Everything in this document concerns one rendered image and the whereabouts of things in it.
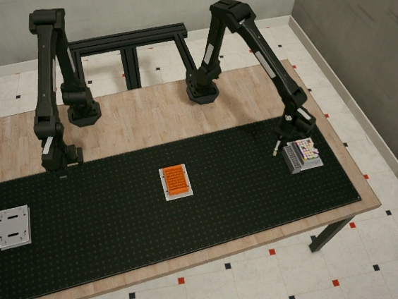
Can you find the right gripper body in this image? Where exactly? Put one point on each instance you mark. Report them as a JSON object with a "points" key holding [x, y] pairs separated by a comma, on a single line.
{"points": [[75, 158]]}

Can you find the orange tube rack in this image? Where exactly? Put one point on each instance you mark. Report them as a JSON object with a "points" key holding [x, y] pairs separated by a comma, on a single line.
{"points": [[175, 179]]}

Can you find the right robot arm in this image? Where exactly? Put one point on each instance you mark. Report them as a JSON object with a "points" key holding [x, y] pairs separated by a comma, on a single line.
{"points": [[49, 26]]}

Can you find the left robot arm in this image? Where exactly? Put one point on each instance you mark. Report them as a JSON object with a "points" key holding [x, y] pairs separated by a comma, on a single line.
{"points": [[293, 96]]}

